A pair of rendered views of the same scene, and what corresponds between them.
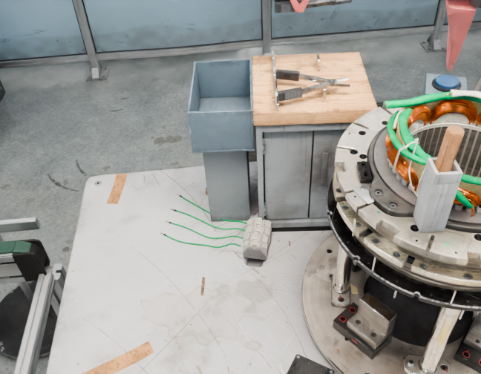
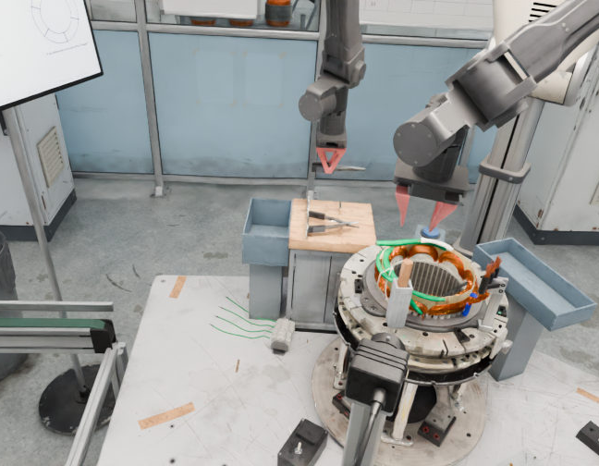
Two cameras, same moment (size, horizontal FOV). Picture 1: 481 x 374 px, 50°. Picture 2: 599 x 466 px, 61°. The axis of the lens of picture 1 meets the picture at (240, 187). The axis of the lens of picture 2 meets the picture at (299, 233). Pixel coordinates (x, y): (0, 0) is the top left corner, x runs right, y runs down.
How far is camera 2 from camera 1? 0.30 m
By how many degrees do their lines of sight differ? 9
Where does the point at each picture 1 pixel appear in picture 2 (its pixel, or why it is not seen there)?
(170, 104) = (221, 225)
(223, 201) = (261, 303)
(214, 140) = (259, 255)
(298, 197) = (317, 305)
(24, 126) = (90, 230)
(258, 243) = (283, 337)
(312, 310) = (318, 389)
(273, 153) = (300, 270)
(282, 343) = (293, 412)
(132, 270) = (184, 349)
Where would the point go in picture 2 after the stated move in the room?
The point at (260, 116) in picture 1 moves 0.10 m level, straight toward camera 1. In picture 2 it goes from (294, 242) to (291, 269)
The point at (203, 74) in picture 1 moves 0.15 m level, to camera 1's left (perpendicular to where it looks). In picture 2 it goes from (256, 207) to (197, 204)
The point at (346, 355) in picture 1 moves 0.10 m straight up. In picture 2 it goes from (338, 423) to (344, 392)
